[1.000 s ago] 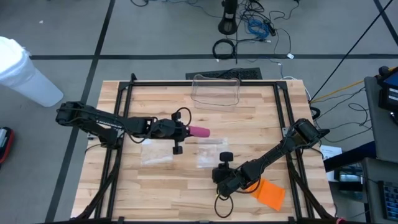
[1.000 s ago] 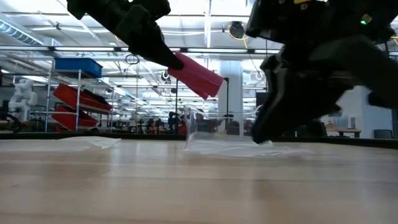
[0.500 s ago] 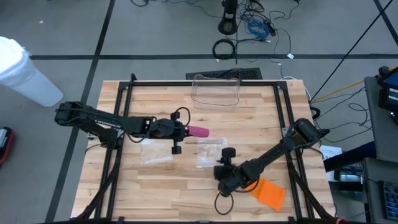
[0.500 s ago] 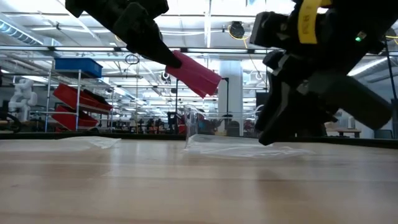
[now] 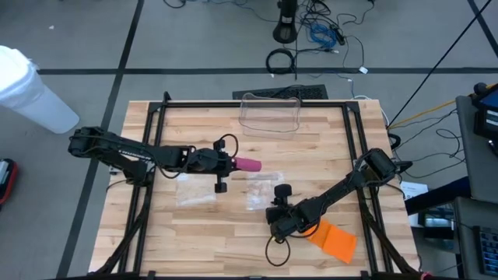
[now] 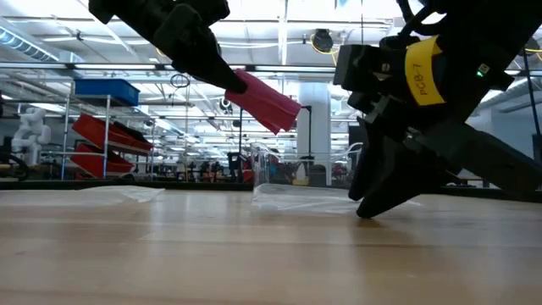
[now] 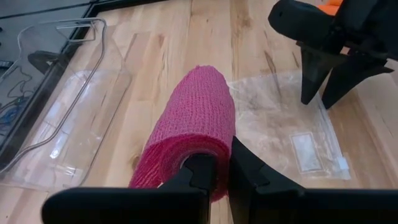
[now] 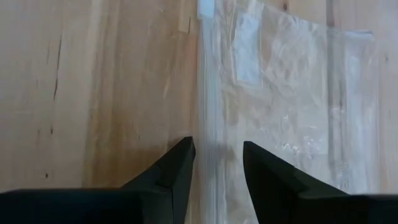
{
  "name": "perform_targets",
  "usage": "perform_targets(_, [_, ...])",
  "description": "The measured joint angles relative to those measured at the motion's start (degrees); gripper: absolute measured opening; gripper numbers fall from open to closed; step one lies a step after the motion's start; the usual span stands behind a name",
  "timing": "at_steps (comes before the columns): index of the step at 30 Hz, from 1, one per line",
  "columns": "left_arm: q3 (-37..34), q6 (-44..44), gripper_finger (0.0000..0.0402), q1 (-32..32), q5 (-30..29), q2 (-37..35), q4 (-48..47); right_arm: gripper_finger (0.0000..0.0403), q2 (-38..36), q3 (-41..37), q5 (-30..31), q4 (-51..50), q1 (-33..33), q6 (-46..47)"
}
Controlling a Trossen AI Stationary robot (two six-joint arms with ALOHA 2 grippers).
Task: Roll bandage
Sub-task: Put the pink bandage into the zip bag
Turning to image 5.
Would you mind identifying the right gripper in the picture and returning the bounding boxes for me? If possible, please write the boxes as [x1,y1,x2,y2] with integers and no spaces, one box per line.
[265,183,313,243]

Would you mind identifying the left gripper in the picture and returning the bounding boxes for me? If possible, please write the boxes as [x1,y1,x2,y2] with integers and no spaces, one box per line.
[185,138,240,194]

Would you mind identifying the pink elastic bandage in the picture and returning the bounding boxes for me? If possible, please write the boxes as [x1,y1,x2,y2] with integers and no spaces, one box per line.
[233,156,263,173]

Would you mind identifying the clear plastic bag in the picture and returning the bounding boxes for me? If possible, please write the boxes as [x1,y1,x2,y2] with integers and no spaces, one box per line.
[174,173,218,208]
[244,170,286,212]

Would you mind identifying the orange elastic bandage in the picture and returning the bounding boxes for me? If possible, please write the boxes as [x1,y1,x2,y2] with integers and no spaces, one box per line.
[302,219,358,265]

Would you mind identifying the clear plastic bin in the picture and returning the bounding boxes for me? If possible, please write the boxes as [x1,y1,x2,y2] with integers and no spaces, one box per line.
[237,92,303,141]

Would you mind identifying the black keyboard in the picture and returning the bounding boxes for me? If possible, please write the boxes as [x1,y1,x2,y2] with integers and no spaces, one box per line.
[231,84,330,101]

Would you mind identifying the white paper sheet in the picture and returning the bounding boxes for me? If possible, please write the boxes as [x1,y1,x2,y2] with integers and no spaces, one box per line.
[399,180,430,203]

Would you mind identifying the black floor stand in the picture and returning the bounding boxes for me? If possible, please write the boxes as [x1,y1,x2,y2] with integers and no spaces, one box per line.
[272,0,299,44]

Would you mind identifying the black power strip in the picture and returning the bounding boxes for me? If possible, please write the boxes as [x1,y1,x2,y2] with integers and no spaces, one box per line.
[329,23,346,46]

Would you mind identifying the grey desk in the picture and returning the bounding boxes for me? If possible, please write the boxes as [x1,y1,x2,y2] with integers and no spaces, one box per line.
[453,95,498,280]

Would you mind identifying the black keypad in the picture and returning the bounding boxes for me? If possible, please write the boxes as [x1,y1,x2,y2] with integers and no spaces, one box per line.
[475,225,498,278]

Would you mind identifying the white trash bin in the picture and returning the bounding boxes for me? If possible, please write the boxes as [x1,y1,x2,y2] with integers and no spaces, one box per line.
[0,44,81,135]

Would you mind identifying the black monitor device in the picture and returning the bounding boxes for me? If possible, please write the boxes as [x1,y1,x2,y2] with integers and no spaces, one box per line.
[471,81,498,142]

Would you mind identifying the red and black case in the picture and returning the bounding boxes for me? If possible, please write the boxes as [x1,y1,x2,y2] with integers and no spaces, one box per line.
[0,157,19,207]

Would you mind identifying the left gripper cable loop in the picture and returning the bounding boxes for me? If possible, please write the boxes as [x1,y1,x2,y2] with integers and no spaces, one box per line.
[219,133,240,159]

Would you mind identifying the gripper cable loop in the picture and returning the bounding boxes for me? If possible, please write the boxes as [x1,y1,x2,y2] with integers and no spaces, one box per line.
[219,133,240,159]
[265,235,292,268]

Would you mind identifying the right gripper cable loop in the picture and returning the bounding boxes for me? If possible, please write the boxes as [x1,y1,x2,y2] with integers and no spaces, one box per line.
[265,235,292,268]

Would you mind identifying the coiled black cable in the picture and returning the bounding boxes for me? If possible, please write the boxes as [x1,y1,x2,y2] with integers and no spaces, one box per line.
[265,47,296,75]

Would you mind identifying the blue cable bundle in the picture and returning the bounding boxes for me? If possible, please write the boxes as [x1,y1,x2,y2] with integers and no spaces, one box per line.
[308,23,338,51]

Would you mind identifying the yellow floor cable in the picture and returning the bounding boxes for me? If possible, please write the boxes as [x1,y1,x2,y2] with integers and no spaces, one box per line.
[388,100,457,130]

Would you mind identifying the long black cable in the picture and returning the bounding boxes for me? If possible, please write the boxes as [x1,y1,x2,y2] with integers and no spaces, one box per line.
[388,0,494,128]

